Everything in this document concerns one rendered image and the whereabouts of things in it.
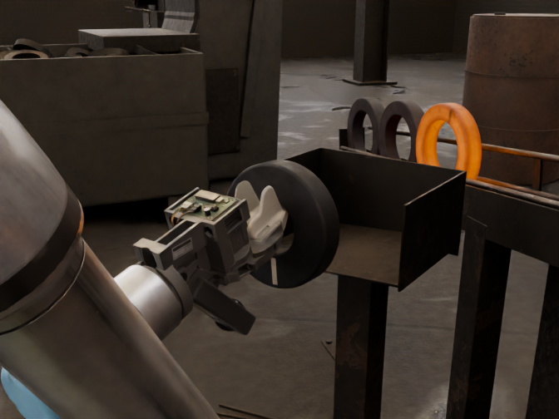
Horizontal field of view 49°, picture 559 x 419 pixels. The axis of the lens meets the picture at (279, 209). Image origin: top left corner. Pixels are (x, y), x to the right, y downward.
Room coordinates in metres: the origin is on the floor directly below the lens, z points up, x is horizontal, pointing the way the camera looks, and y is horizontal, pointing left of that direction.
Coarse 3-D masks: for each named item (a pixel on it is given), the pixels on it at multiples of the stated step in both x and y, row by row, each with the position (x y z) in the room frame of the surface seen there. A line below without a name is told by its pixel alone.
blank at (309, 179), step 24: (264, 168) 0.70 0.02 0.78; (288, 168) 0.68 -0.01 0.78; (288, 192) 0.68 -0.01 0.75; (312, 192) 0.66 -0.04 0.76; (312, 216) 0.65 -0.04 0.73; (336, 216) 0.67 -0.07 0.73; (312, 240) 0.65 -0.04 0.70; (336, 240) 0.66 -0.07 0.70; (264, 264) 0.69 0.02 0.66; (288, 264) 0.67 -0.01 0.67; (312, 264) 0.65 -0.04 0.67
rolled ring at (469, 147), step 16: (432, 112) 1.23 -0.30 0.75; (448, 112) 1.17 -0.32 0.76; (464, 112) 1.16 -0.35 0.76; (432, 128) 1.24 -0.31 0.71; (464, 128) 1.13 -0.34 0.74; (416, 144) 1.27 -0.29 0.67; (432, 144) 1.25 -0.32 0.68; (464, 144) 1.12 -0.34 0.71; (480, 144) 1.12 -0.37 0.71; (432, 160) 1.24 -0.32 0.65; (464, 160) 1.11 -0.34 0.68; (480, 160) 1.11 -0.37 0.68
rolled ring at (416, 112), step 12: (396, 108) 1.38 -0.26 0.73; (408, 108) 1.33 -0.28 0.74; (420, 108) 1.33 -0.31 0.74; (384, 120) 1.43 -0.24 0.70; (396, 120) 1.42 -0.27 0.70; (408, 120) 1.32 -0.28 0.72; (420, 120) 1.31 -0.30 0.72; (384, 132) 1.42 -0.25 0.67; (384, 144) 1.42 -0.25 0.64; (396, 156) 1.41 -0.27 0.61
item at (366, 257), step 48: (336, 192) 1.02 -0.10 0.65; (384, 192) 0.97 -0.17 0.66; (432, 192) 0.79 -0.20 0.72; (288, 240) 0.94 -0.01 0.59; (384, 240) 0.91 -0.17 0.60; (432, 240) 0.80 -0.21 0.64; (384, 288) 0.87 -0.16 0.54; (336, 336) 0.87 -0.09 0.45; (384, 336) 0.88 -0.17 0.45; (336, 384) 0.86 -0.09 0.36
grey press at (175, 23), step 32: (192, 0) 3.25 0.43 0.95; (224, 0) 3.27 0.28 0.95; (256, 0) 3.32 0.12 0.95; (96, 32) 3.24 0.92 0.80; (128, 32) 3.24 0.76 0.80; (160, 32) 3.24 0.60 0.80; (192, 32) 3.22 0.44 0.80; (224, 32) 3.27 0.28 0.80; (256, 32) 3.32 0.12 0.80; (224, 64) 3.27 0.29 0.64; (256, 64) 3.32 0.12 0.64; (224, 96) 3.25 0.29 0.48; (256, 96) 3.35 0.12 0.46; (224, 128) 3.25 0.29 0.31; (256, 128) 3.34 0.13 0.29; (224, 160) 3.26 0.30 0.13; (256, 160) 3.34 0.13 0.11
